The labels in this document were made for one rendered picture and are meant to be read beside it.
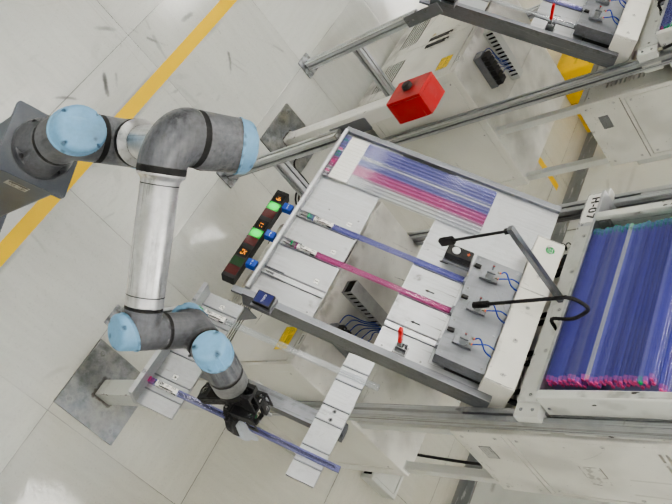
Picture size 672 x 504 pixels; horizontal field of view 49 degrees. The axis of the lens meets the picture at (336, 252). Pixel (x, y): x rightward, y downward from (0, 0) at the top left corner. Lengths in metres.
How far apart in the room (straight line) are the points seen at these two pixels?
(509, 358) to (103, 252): 1.41
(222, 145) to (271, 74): 1.78
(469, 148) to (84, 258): 1.71
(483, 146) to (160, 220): 2.11
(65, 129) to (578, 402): 1.30
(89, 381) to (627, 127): 2.16
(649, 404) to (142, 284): 1.06
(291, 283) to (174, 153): 0.73
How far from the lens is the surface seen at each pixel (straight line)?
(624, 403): 1.71
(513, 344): 1.94
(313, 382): 2.30
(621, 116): 3.04
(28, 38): 2.71
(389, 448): 2.55
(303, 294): 2.02
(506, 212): 2.28
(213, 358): 1.46
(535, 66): 3.67
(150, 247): 1.45
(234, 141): 1.49
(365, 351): 1.96
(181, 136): 1.43
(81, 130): 1.79
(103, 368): 2.59
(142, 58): 2.88
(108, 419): 2.61
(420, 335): 1.99
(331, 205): 2.20
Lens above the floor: 2.34
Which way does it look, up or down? 46 degrees down
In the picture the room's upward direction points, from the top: 80 degrees clockwise
